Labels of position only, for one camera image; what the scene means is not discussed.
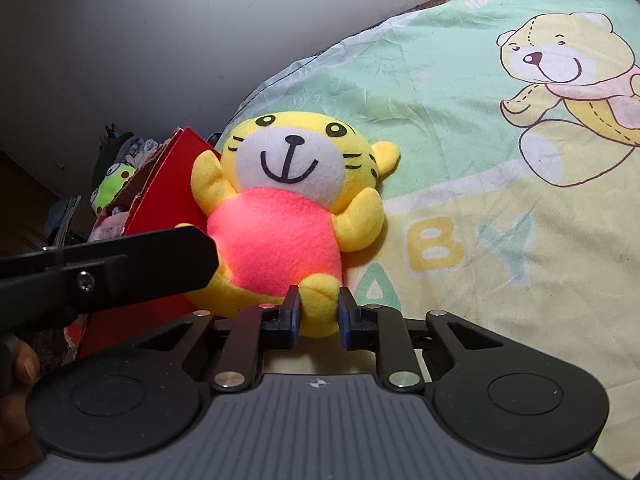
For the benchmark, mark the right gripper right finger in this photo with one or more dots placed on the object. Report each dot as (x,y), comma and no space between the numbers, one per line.
(389,336)

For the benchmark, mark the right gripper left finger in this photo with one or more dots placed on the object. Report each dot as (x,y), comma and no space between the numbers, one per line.
(244,341)

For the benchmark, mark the yellow tiger plush pink belly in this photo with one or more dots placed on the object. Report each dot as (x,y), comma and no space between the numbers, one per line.
(288,195)

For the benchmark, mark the white bunny light blue bow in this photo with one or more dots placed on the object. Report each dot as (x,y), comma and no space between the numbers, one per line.
(111,227)

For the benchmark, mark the person left hand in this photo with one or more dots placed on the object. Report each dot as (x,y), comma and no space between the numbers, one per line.
(19,450)

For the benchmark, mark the green frog plush toy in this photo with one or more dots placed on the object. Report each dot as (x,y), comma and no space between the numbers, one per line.
(116,177)

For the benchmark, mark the red cardboard box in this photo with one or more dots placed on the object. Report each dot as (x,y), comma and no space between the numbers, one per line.
(158,196)

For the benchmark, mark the green bear print bedsheet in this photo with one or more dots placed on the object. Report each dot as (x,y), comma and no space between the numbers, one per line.
(531,233)

